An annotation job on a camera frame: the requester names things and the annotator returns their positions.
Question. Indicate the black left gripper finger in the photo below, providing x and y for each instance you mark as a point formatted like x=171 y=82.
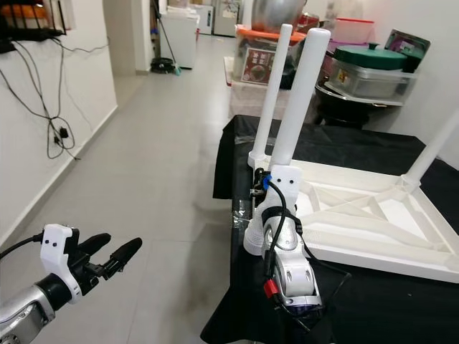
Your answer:
x=125 y=254
x=93 y=244

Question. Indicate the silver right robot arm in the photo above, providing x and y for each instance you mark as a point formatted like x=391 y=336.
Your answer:
x=290 y=269

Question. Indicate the bench with white lace cloth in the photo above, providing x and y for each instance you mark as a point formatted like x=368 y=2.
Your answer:
x=247 y=100

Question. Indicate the black round wok stand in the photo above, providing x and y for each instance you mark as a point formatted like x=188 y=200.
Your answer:
x=348 y=111

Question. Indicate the white plastic table top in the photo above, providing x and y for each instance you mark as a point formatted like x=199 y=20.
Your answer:
x=380 y=229

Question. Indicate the black floor mop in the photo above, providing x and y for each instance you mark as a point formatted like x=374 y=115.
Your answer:
x=165 y=66

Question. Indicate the clear plastic container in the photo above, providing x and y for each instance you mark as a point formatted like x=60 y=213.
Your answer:
x=369 y=80

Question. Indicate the black table cloth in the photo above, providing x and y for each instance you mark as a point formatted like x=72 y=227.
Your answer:
x=366 y=315

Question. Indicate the white cabinet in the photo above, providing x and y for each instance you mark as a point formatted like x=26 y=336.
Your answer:
x=179 y=39

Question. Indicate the green pot with lid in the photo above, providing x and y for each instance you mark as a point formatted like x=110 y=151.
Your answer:
x=369 y=56

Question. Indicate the steel pot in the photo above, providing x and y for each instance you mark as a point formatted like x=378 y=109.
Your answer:
x=276 y=11

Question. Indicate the white box with pink lid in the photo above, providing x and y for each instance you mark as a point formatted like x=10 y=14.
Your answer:
x=353 y=30

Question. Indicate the dark framed picture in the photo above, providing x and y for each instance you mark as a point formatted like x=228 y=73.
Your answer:
x=409 y=44

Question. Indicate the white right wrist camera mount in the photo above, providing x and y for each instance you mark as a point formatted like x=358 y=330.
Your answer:
x=283 y=183

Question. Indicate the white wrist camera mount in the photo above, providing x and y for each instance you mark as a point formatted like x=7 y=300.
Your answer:
x=59 y=254
x=283 y=183

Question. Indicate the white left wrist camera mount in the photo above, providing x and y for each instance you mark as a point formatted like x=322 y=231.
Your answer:
x=59 y=254

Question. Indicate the wall shelf with dark items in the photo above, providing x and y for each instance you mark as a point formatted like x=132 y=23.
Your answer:
x=32 y=20

